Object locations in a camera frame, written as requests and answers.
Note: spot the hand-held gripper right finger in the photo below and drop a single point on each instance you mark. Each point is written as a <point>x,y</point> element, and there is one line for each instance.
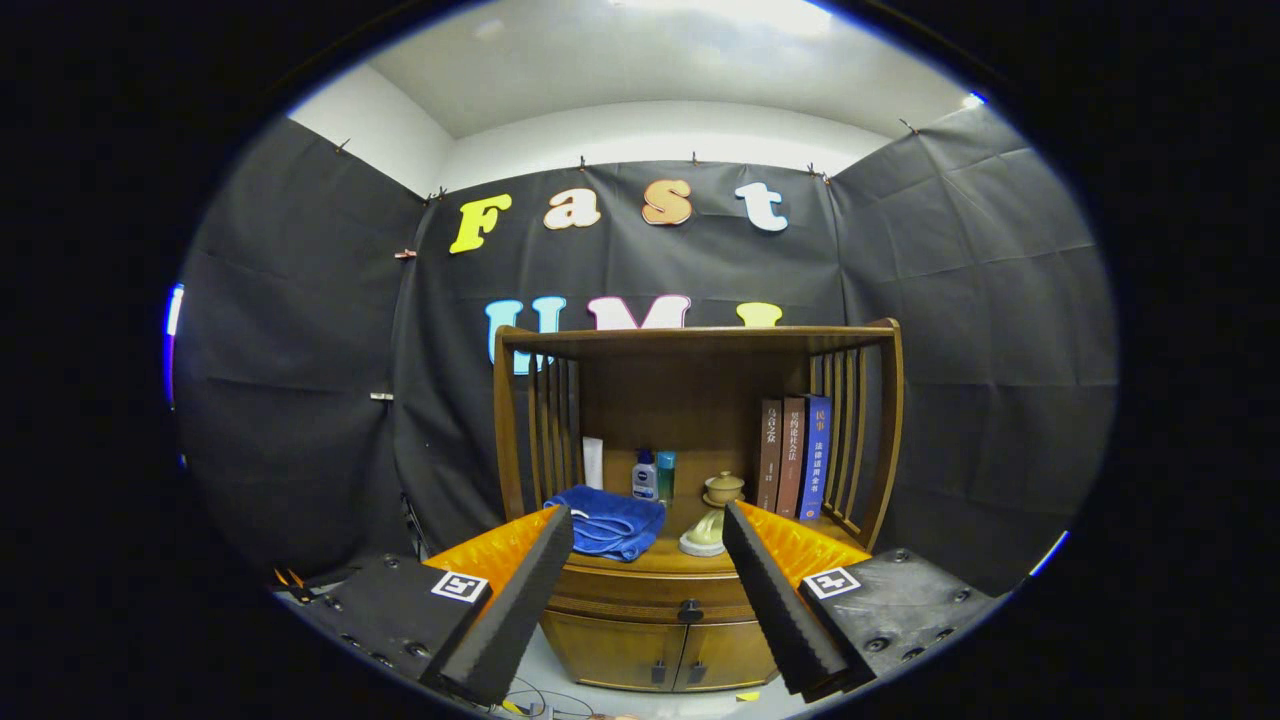
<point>770,590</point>

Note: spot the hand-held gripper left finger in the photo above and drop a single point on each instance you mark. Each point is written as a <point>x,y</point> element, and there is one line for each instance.
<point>520,600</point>

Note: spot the pale green scrub brush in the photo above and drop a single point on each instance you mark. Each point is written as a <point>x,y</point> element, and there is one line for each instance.
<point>705,532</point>

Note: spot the wooden drawer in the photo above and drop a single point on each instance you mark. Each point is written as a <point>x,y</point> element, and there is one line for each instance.
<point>620,598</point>

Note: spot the wooden cabinet door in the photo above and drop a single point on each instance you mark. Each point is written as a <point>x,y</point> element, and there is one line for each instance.
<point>610,650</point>
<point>725,655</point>

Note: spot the wooden countertop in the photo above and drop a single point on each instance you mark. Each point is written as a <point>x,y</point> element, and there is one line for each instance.
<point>685,563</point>

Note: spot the wooden cabinet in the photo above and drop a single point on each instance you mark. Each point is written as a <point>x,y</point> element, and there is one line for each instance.
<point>690,410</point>

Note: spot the beige lidded tea cup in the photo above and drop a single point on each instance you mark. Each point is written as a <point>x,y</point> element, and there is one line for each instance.
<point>723,490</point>

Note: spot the folded blue towel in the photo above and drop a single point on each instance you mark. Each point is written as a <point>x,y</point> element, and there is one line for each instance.
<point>610,525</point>

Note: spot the reddish brown book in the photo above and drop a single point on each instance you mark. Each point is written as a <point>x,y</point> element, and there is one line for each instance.
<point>791,455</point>

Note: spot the blue book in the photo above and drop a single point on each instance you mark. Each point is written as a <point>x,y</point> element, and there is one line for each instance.
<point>816,455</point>

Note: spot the teal bottle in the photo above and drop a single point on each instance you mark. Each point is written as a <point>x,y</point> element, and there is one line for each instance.
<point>666,478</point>

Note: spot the white bottle with blue cap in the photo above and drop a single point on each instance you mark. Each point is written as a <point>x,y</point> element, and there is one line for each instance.
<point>645,482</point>

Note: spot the black backdrop cloth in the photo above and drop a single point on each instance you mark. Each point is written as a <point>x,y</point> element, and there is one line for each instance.
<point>300,400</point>

